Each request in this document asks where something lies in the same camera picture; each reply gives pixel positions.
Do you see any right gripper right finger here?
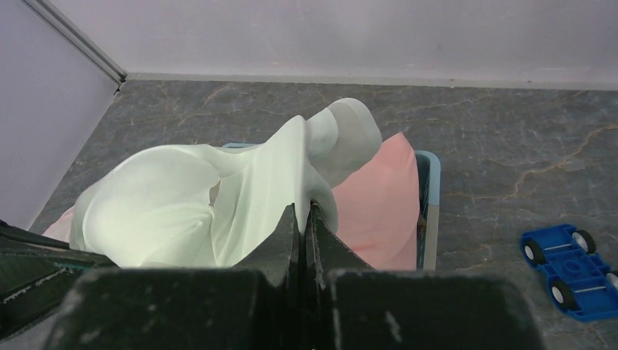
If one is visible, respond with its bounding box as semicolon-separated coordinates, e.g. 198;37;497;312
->
304;205;545;349

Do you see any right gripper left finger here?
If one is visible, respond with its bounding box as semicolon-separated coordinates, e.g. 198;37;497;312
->
45;206;300;349

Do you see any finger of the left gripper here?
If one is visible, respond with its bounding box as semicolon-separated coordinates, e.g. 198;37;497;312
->
1;222;117;338

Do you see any pink bra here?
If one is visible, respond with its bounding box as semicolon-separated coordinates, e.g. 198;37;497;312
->
44;134;420;269

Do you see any pale green bra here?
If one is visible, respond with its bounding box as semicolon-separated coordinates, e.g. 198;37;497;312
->
69;98;382;268

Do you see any light blue plastic basket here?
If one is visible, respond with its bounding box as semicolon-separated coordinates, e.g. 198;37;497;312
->
222;142;442;271

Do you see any blue toy car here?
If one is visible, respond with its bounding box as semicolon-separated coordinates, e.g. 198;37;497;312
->
520;224;617;322

